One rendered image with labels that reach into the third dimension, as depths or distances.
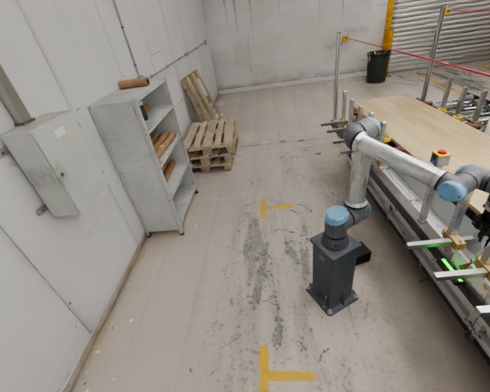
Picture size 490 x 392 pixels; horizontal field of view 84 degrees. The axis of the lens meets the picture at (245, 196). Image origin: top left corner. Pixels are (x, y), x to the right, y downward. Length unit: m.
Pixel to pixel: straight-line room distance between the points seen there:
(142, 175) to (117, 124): 0.53
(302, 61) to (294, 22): 0.98
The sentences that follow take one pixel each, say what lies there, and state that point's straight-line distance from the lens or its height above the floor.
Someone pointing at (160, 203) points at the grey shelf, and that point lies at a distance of 3.06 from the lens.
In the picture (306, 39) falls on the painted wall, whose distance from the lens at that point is 8.79.
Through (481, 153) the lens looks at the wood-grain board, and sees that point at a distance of 2.78.
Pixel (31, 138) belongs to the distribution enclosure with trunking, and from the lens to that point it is 2.00.
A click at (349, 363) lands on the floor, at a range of 2.27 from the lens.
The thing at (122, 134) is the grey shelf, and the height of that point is 1.27.
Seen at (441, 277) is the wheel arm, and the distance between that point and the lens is 1.68.
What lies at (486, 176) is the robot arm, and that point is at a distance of 1.49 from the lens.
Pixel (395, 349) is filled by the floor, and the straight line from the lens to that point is 2.38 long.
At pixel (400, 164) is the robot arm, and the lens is 1.46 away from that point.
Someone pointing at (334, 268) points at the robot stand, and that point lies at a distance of 2.06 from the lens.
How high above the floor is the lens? 2.05
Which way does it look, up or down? 34 degrees down
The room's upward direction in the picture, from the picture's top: 9 degrees counter-clockwise
